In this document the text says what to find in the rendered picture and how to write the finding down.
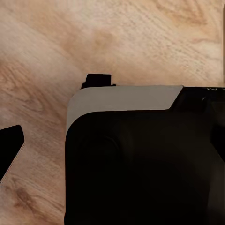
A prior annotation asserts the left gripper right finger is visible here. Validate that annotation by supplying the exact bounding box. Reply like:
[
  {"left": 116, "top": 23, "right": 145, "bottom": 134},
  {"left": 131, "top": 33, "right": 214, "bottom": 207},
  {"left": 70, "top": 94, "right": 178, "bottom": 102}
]
[{"left": 210, "top": 124, "right": 225, "bottom": 162}]

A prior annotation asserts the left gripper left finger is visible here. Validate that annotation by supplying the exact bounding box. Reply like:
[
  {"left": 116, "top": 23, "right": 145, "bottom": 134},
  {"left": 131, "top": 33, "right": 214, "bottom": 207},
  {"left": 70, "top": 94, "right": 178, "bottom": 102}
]
[{"left": 0, "top": 125, "right": 24, "bottom": 180}]

